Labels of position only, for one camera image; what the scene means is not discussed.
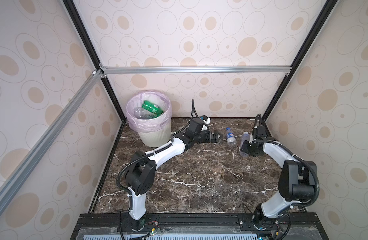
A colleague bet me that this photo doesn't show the clear bottle pale label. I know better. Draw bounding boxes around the clear bottle pale label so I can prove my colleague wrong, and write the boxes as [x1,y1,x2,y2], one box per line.
[239,131,251,158]

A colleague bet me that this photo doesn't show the small Pepsi water bottle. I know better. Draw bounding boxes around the small Pepsi water bottle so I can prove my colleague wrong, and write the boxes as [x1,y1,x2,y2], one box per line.
[226,128,237,148]

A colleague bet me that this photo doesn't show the green bottle yellow cap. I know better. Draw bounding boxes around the green bottle yellow cap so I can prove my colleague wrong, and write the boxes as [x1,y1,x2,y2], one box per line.
[142,100,164,118]

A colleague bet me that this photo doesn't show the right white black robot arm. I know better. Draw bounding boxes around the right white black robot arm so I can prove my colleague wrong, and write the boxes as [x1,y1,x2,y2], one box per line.
[241,126,320,224]

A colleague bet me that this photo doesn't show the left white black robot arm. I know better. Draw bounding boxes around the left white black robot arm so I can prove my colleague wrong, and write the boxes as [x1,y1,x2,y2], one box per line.
[117,115,222,221]

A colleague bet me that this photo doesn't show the white plastic waste bin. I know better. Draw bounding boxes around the white plastic waste bin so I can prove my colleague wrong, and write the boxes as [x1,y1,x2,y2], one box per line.
[139,122,171,148]

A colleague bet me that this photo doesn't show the pink bin liner bag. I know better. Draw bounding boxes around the pink bin liner bag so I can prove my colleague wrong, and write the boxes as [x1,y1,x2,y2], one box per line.
[126,91,173,133]

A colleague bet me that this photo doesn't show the blue label bottle white cap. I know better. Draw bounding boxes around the blue label bottle white cap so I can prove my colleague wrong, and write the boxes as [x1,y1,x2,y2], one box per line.
[134,108,157,120]

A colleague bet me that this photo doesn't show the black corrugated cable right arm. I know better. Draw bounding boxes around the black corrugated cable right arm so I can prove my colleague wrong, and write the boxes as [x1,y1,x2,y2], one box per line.
[253,113,320,207]

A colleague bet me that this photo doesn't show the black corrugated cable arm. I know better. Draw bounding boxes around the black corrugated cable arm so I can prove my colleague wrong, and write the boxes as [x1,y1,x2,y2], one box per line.
[253,113,320,207]
[116,99,200,197]

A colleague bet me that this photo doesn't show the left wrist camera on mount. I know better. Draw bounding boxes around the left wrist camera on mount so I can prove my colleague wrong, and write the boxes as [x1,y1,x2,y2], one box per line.
[200,115,211,125]

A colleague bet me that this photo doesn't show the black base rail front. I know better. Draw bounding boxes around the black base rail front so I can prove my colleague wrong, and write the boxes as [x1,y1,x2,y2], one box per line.
[71,213,329,240]

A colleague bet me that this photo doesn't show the horizontal aluminium rail back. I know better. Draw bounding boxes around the horizontal aluminium rail back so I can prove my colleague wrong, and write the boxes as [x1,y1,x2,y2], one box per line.
[103,66,292,75]

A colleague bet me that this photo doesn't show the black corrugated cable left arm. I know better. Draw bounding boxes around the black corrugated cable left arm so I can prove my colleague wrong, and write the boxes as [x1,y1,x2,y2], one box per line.
[116,99,200,197]

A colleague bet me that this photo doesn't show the aluminium rail left wall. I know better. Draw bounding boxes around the aluminium rail left wall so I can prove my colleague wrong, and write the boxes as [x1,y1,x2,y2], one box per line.
[0,69,104,216]

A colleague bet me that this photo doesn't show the black frame post right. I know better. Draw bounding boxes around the black frame post right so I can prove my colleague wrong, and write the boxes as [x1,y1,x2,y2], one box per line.
[262,0,338,123]

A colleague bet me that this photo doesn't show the black frame post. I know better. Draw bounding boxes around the black frame post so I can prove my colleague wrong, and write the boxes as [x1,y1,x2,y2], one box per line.
[262,0,338,123]
[62,0,127,122]

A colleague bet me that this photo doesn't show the black frame post left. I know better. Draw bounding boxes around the black frame post left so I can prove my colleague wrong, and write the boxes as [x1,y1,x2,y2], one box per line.
[62,0,127,122]

